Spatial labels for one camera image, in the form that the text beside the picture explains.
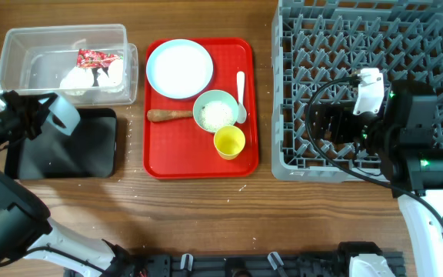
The white rice pile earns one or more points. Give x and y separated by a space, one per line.
215 115

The small light blue bowl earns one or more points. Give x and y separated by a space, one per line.
61 114

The yellow plastic cup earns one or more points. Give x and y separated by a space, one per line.
229 142

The white plastic spoon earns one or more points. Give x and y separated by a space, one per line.
242 113

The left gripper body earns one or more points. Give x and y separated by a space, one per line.
16 118

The large light blue plate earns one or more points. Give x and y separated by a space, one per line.
179 68

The clear plastic bin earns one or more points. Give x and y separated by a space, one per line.
35 60

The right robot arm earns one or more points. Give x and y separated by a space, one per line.
403 139

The red snack wrapper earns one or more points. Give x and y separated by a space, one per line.
94 59

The black plastic tray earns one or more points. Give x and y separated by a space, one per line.
88 152

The white tissue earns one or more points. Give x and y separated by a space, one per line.
77 81
111 76

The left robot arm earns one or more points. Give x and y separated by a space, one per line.
27 230

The brown carrot stick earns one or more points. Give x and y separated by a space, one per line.
161 115

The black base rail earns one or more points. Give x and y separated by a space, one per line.
349 259

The red serving tray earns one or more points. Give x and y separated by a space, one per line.
179 149

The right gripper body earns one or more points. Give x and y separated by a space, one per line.
348 128

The grey dishwasher rack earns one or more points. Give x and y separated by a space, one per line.
315 43

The green bowl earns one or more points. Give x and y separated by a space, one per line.
214 95

